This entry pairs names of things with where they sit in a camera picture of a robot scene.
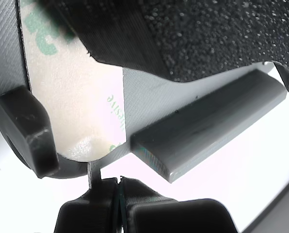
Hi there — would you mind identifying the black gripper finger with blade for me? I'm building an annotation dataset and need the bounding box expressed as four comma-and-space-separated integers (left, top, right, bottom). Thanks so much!
53, 161, 121, 233

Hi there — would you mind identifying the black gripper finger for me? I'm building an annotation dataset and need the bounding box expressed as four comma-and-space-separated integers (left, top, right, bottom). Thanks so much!
117, 175, 239, 233

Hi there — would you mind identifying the wide black textured gripper finger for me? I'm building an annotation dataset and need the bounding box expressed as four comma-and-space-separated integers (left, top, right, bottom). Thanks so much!
36, 0, 289, 83

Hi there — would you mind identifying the small white adhesive piece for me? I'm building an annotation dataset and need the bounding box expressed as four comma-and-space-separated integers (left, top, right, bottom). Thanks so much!
16, 0, 128, 163

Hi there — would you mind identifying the grey fixture plate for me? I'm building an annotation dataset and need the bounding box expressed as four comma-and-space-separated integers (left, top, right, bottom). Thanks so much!
0, 0, 288, 183

